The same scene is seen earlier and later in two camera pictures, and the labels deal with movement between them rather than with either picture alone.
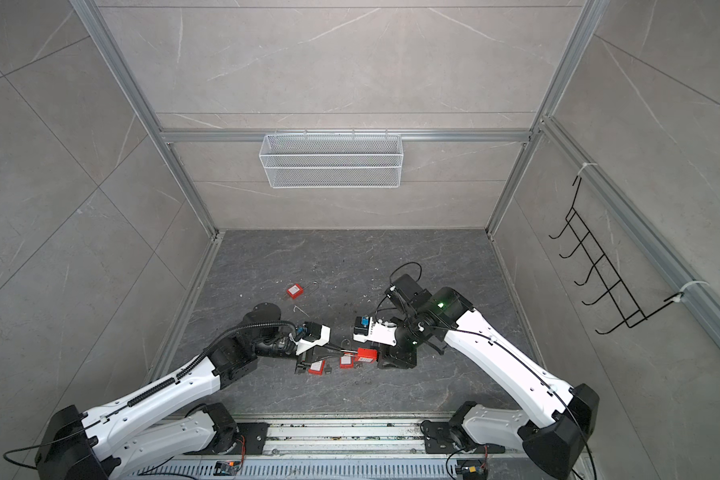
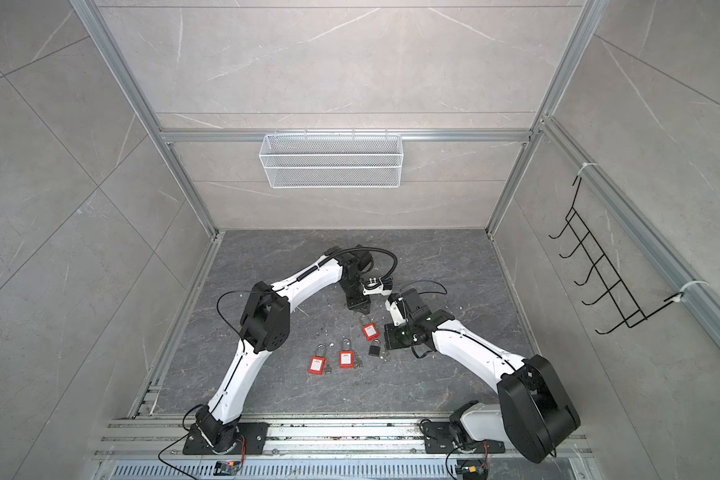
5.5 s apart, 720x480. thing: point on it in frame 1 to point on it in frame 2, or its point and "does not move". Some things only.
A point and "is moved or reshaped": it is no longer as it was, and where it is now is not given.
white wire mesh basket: (332, 161) does not move
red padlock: (317, 367) does not move
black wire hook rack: (629, 310) does not move
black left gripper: (325, 352) to (361, 304)
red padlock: (368, 355) is moved or reshaped
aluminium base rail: (344, 438) does not move
